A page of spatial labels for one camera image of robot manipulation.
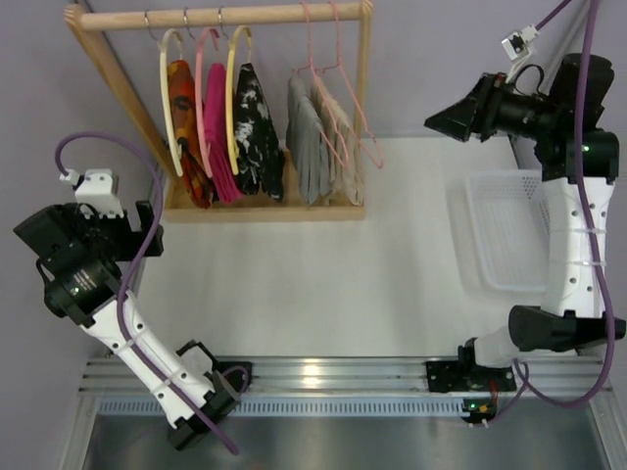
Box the beige trousers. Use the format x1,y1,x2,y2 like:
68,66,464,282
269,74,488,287
310,82,364,206

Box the pink wire hanger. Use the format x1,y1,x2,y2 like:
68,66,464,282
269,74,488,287
315,1,385,169
293,1,350,168

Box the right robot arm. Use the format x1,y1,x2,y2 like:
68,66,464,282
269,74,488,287
424,54,626,369

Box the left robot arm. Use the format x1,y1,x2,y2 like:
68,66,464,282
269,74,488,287
14,201,252,454

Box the magenta trousers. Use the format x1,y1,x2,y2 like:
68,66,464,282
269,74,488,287
203,63,243,205

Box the orange camouflage trousers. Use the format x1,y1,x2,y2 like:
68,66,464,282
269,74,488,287
167,60,218,209

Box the black white patterned trousers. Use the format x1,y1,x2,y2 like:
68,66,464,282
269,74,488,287
234,63,285,203

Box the grey trousers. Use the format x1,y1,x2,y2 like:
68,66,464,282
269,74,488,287
286,74,331,205

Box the cream plastic hanger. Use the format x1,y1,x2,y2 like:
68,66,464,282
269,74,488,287
159,28,183,177

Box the pink plastic hanger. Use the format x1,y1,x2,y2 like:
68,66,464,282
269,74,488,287
194,26,219,178

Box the yellow plastic hanger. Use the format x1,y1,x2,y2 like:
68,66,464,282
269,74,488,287
225,25,253,176

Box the wooden clothes rack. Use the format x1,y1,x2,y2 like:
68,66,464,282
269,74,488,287
64,1,365,223

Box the white plastic basket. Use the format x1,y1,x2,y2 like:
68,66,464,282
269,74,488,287
446,169,550,297

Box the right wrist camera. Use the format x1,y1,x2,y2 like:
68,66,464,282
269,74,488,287
501,24,539,63

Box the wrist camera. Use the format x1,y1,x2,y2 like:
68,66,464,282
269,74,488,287
59,168,124,219
501,24,539,63

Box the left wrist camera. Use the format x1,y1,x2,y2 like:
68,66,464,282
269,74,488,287
59,168,124,219

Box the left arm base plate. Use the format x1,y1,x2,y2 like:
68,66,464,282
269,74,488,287
216,361,253,394

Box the aluminium mounting rail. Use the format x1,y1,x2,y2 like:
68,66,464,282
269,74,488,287
77,355,613,417

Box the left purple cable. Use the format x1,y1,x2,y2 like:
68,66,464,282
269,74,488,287
54,131,246,455

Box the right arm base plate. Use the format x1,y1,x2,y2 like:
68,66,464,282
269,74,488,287
425,360,517,394

